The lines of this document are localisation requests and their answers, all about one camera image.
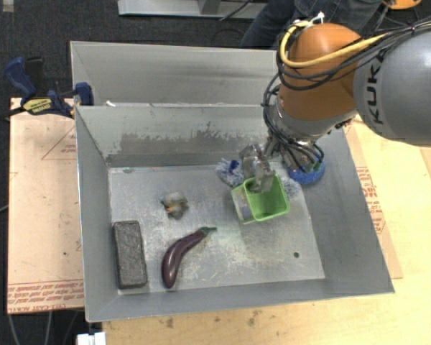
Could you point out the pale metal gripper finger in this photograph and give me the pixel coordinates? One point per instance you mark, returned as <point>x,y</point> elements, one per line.
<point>263,178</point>
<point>248,164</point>

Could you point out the green plastic cup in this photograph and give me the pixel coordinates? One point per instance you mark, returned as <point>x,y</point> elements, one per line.
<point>264,203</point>

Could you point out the blue and white fluffy cloth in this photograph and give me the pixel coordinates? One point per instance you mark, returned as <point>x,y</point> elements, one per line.
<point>230,173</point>

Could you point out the blue round sponge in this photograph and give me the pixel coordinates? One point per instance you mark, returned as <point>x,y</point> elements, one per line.
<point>305,177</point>

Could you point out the grey metal bin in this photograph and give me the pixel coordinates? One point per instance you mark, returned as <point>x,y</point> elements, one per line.
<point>208,131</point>

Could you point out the grey toy animal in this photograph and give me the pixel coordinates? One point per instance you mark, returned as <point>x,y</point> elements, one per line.
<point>175,204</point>

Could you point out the purple toy eggplant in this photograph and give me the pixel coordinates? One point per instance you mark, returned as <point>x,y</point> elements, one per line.
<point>176,257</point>

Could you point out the dark green flat block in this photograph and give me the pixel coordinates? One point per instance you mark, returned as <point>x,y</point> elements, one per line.
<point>130,254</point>

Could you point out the brown cardboard board, red print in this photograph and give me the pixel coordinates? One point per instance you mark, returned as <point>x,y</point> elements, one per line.
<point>43,200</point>

